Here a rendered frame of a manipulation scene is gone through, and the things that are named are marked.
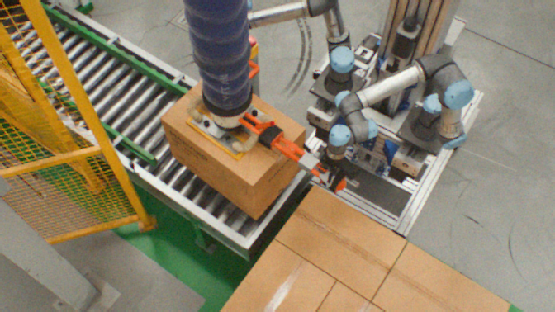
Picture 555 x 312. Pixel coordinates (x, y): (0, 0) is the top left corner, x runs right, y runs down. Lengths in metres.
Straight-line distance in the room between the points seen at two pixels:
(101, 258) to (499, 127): 2.90
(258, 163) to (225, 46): 0.69
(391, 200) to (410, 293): 0.75
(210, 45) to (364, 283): 1.50
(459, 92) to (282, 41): 2.45
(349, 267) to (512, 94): 2.12
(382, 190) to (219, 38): 1.83
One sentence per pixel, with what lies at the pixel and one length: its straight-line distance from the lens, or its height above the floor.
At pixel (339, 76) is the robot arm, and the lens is 2.69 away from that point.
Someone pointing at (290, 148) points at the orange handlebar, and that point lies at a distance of 2.40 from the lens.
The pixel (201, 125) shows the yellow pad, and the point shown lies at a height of 1.09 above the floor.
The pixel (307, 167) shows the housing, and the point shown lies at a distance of 2.36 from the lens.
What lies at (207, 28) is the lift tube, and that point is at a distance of 1.98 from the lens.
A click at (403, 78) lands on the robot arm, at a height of 1.60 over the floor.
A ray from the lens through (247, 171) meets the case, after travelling 2.51.
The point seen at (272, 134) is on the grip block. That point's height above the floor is 1.22.
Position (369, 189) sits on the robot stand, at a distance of 3.48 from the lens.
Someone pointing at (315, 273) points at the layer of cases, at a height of 0.54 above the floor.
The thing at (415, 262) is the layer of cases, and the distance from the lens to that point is 2.99.
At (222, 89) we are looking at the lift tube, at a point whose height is 1.48.
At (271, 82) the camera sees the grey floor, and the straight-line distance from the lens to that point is 4.12.
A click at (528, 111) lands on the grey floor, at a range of 4.39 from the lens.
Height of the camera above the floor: 3.29
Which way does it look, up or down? 61 degrees down
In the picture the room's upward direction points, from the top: straight up
